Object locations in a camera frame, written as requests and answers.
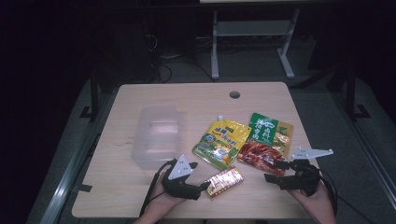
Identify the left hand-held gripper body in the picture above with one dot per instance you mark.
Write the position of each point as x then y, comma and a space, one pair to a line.
180, 186

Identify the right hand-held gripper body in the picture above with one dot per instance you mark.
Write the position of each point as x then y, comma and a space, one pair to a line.
305, 179

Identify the small gold box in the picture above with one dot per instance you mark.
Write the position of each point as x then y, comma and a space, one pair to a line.
224, 182

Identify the green meat-print pouch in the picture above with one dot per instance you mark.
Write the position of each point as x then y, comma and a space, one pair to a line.
264, 146

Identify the yellow spouted pouch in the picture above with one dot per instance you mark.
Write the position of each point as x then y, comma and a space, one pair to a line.
222, 143

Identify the clear plastic container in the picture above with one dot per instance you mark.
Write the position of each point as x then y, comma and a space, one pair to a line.
158, 137

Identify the person's left hand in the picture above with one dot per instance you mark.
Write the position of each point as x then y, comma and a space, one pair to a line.
162, 203

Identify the person's right hand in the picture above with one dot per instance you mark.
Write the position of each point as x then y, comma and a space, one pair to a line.
317, 202

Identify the black metal stand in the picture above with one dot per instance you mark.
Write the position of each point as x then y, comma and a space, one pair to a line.
351, 93
94, 93

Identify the aluminium rail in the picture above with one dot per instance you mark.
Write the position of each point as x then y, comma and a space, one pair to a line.
67, 183
367, 146

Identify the white metal table frame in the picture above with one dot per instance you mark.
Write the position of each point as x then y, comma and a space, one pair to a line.
252, 28

